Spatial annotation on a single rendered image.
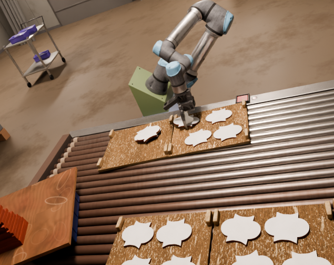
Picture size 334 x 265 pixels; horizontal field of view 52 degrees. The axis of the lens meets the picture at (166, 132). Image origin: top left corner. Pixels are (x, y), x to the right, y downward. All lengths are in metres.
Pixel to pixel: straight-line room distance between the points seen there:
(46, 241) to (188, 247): 0.58
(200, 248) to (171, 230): 0.15
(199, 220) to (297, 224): 0.36
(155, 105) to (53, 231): 1.06
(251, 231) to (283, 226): 0.11
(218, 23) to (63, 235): 1.35
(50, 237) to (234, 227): 0.74
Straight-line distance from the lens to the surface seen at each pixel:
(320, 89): 1.93
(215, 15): 2.01
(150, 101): 2.20
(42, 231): 1.58
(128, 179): 1.74
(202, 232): 1.33
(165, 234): 1.37
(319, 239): 1.24
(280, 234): 1.25
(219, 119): 1.83
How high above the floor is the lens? 1.95
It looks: 32 degrees down
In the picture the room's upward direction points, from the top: 24 degrees counter-clockwise
